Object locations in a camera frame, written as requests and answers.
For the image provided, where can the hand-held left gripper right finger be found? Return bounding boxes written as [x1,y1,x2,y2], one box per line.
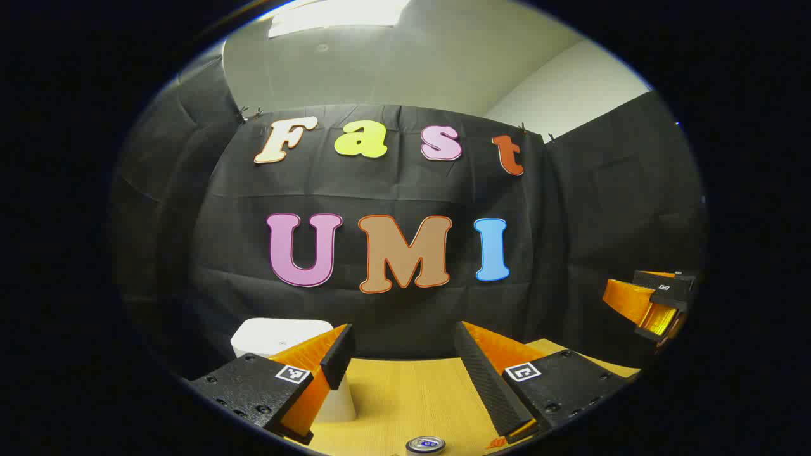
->
[453,320,642,444]

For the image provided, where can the silver blue pop can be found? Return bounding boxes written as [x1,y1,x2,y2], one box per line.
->
[405,436,447,456]

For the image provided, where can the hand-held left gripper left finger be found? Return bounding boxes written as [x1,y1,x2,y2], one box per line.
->
[189,323,356,446]

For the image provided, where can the white desktop garbage bin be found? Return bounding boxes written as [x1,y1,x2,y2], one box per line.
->
[230,317,359,424]

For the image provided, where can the wooden desktop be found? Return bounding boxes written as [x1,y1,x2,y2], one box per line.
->
[285,339,641,456]

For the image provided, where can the black backdrop cloth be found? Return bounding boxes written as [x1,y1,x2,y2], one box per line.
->
[111,54,707,381]

